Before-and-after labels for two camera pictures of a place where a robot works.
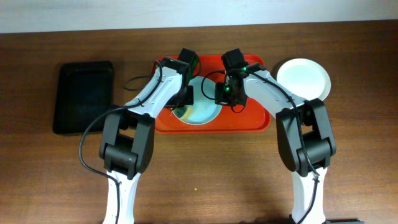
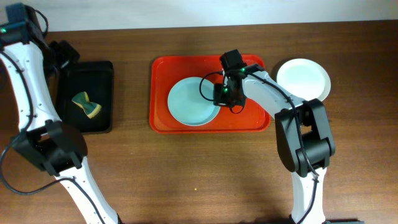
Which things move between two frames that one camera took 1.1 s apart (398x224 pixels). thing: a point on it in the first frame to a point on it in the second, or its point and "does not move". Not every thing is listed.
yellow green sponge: (183, 113) to (91, 109)
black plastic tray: (84, 89) does not move
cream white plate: (305, 78) does not move
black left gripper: (182, 99) to (65, 51)
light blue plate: (204, 109) does not move
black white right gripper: (227, 97) does not move
